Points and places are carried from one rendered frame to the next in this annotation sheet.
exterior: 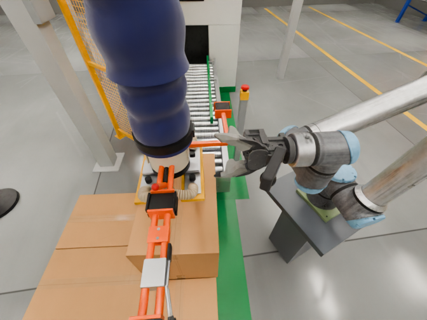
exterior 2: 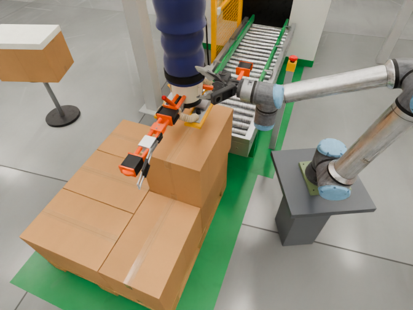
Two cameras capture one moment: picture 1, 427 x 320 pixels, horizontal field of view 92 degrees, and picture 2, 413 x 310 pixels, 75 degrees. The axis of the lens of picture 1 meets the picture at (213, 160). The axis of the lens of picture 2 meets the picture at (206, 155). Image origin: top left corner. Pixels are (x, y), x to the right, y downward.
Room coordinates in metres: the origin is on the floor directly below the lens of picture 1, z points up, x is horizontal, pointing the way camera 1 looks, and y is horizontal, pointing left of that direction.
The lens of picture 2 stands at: (-0.53, -0.46, 2.14)
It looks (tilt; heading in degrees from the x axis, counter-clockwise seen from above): 48 degrees down; 25
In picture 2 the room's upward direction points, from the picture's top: 1 degrees counter-clockwise
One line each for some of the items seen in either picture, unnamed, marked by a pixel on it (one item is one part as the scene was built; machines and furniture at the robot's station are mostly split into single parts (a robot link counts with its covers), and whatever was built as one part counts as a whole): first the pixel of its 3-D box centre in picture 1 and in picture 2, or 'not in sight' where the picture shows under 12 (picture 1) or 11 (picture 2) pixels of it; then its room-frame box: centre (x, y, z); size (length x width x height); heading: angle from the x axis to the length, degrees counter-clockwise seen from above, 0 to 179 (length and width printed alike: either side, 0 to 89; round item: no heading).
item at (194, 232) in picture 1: (182, 213); (191, 149); (0.60, 0.18, 0.74); 0.60 x 0.40 x 0.40; 2
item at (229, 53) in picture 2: not in sight; (233, 42); (2.49, 0.55, 0.60); 1.60 x 0.11 x 0.09; 3
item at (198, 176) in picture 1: (192, 167); (202, 106); (0.62, 0.10, 1.13); 0.34 x 0.10 x 0.05; 4
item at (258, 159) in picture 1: (265, 149); (228, 85); (0.39, -0.14, 1.48); 0.12 x 0.09 x 0.08; 94
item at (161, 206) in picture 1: (162, 204); (168, 115); (0.37, 0.17, 1.24); 0.10 x 0.08 x 0.06; 94
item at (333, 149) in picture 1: (328, 148); (267, 95); (0.39, -0.31, 1.48); 0.12 x 0.09 x 0.10; 94
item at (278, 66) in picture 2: (218, 104); (275, 74); (2.16, -0.06, 0.50); 2.31 x 0.05 x 0.19; 3
